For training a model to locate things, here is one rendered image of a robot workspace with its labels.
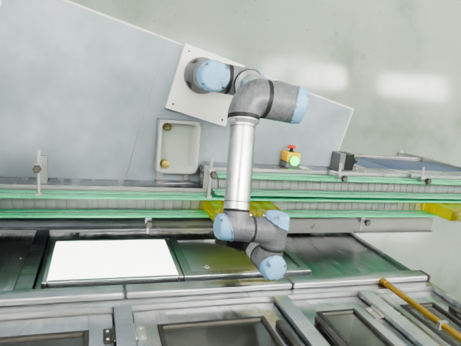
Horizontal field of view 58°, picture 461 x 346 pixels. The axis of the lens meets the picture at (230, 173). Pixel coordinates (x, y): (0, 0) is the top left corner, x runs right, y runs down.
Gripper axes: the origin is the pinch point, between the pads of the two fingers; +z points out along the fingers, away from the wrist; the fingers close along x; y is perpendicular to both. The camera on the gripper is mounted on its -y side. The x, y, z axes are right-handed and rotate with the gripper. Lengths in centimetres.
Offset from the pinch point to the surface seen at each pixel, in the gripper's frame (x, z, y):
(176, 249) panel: -13.3, 8.9, -16.2
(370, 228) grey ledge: -5, 29, 86
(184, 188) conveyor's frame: 4.9, 31.5, -11.1
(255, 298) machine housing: -15.0, -24.4, 3.2
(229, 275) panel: -12.6, -13.2, -2.4
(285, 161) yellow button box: 21, 37, 36
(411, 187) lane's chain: 18, 29, 104
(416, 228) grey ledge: -3, 29, 115
